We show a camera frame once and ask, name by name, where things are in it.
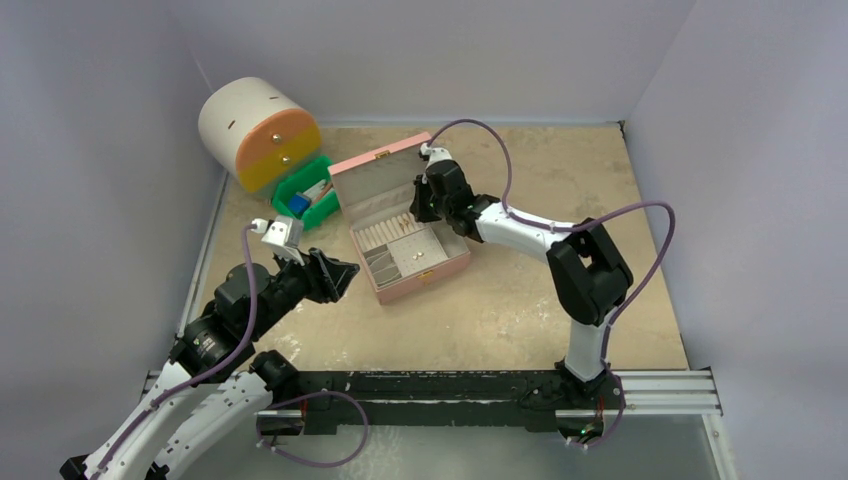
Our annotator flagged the blue item in bin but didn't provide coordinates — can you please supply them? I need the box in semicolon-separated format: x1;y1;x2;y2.
287;192;312;218

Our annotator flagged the pink jewelry box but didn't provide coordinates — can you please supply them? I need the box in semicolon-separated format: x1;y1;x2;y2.
329;132;471;304

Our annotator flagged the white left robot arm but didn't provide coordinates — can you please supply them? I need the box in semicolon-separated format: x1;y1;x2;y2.
60;248;359;479

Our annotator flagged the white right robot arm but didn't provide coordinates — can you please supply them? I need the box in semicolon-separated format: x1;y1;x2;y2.
410;158;633;407

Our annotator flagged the green plastic bin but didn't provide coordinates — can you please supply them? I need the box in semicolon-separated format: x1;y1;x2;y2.
271;156;340;231

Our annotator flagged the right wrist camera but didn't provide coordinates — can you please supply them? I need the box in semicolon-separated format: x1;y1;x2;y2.
419;143;453;168

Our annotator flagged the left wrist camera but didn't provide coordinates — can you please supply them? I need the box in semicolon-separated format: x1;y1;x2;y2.
251;215;305;266

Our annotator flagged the white cylindrical drawer cabinet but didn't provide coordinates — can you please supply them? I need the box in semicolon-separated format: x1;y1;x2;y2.
198;77;322;200

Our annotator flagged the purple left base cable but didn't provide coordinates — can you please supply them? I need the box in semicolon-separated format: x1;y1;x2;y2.
256;392;370;469

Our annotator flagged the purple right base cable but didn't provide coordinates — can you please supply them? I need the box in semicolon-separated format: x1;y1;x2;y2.
564;370;627;452

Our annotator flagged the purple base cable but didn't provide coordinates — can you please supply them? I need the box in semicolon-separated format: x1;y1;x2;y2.
256;392;370;469
564;370;627;452

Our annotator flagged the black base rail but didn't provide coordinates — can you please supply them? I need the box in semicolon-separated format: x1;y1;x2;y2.
257;368;623;442

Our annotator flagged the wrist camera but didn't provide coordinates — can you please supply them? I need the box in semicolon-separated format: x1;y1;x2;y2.
251;215;305;266
419;143;453;168

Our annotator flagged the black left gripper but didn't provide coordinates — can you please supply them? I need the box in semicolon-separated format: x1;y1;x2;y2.
248;243;358;337

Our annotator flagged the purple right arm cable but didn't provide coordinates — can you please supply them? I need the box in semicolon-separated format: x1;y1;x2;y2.
423;119;677;372

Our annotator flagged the aluminium extrusion frame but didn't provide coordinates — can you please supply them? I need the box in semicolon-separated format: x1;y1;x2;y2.
618;369;723;416

